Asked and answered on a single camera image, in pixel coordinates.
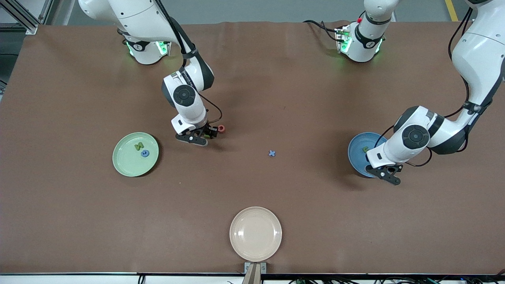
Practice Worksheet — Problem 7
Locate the blue plate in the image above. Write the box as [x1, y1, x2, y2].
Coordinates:
[348, 132, 389, 178]

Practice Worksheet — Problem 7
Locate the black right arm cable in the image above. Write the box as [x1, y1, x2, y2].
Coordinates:
[155, 0, 223, 125]

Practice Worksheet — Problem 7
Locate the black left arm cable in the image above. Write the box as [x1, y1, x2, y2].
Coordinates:
[373, 6, 494, 168]

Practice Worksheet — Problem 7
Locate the light green plate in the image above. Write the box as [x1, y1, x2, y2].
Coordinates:
[112, 132, 159, 177]

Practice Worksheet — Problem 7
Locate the beige plate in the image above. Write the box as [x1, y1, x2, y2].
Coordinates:
[229, 206, 282, 262]

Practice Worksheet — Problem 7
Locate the aluminium frame profile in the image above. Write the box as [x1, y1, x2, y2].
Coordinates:
[0, 0, 54, 37]

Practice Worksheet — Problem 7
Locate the beige mount bar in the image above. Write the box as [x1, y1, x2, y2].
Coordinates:
[242, 263, 262, 284]

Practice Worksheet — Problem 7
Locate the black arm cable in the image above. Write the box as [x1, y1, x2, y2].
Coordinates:
[155, 0, 223, 125]
[373, 6, 494, 168]

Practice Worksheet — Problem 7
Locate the tangled cable bundle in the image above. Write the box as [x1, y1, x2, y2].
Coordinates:
[290, 270, 505, 284]

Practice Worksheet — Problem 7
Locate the brown table mat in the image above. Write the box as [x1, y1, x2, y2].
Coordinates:
[0, 21, 505, 275]

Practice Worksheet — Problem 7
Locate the black base cable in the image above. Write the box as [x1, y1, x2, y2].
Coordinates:
[303, 20, 340, 42]

